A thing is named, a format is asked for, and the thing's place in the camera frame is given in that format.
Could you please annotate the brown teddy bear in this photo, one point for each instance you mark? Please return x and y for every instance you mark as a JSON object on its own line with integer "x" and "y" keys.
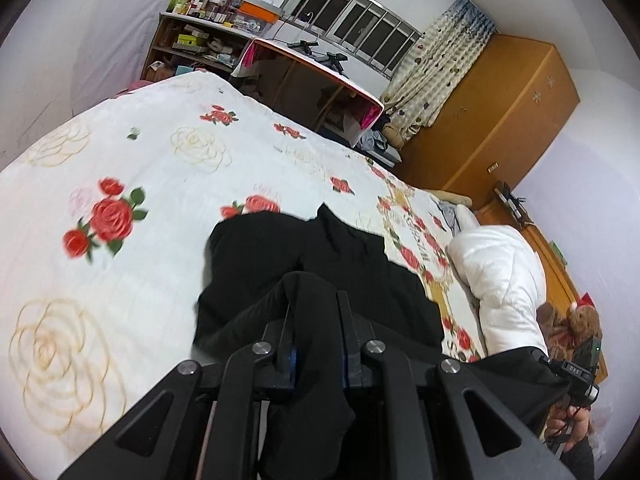
{"x": 585, "y": 320}

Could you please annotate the wooden shelf unit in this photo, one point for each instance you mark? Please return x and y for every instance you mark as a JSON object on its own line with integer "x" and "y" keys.
{"x": 167, "y": 35}

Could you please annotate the person's right hand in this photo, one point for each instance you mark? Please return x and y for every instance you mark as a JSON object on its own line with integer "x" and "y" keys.
{"x": 570, "y": 425}

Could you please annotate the small black rack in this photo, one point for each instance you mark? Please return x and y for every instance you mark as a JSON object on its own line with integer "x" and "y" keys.
{"x": 510, "y": 202}

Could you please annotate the black stand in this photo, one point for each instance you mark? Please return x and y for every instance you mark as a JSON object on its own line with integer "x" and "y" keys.
{"x": 335, "y": 60}
{"x": 304, "y": 46}

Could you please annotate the patterned curtain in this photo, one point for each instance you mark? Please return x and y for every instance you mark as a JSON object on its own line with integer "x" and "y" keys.
{"x": 435, "y": 70}

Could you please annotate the orange lid storage box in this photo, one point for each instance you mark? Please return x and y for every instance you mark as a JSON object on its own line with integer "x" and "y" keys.
{"x": 257, "y": 10}

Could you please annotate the white desk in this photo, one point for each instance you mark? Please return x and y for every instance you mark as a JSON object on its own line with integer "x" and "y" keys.
{"x": 295, "y": 85}

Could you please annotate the clothes pile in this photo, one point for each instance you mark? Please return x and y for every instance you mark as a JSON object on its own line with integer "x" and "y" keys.
{"x": 382, "y": 140}

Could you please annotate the barred window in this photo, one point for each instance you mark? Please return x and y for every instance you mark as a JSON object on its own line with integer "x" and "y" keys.
{"x": 350, "y": 15}

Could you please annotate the wooden wardrobe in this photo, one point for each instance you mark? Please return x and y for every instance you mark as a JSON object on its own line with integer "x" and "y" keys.
{"x": 500, "y": 110}

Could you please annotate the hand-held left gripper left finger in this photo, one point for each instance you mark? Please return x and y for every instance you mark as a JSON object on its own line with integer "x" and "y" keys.
{"x": 292, "y": 362}

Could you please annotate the white duvet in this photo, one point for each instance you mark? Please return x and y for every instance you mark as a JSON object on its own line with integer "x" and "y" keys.
{"x": 500, "y": 280}

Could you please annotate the black jacket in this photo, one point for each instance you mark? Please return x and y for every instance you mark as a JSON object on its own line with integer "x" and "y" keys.
{"x": 350, "y": 260}

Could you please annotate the floral bedsheet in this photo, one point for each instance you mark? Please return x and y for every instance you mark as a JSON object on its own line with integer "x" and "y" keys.
{"x": 150, "y": 135}

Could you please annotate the wooden headboard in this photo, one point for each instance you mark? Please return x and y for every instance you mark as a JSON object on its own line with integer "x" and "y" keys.
{"x": 555, "y": 260}

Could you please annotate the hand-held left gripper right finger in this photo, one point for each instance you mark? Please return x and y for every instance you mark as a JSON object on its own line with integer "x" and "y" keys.
{"x": 346, "y": 360}

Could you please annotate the person's right forearm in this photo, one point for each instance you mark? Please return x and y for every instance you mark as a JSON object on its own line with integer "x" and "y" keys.
{"x": 577, "y": 462}

